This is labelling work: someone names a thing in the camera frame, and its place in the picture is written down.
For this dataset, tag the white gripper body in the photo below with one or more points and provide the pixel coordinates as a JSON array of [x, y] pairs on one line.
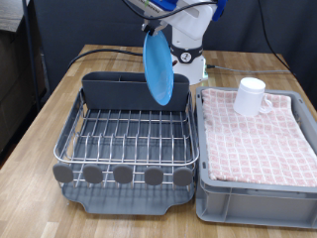
[[191, 21]]

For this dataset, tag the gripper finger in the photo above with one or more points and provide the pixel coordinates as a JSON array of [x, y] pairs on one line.
[[147, 28], [158, 30]]

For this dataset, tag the blue plastic plate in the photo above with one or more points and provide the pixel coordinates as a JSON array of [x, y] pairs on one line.
[[160, 72]]

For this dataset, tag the pink checked dish cloth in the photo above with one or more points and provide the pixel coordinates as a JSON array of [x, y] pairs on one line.
[[251, 148]]

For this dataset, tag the gray dish drying rack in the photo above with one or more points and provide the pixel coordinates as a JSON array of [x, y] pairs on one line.
[[132, 201]]

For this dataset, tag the dark grey fabric backdrop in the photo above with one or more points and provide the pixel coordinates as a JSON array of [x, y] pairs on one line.
[[99, 23]]

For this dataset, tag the dark grey cutlery holder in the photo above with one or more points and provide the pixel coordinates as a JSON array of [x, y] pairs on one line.
[[112, 94]]

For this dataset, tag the white mug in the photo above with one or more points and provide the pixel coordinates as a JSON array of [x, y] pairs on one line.
[[249, 97]]

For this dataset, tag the grey plastic crate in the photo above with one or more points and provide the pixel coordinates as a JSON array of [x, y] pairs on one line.
[[251, 208]]

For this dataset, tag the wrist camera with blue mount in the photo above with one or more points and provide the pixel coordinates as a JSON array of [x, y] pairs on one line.
[[145, 6]]

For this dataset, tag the dark metal frame post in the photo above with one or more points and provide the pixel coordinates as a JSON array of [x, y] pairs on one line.
[[31, 49]]

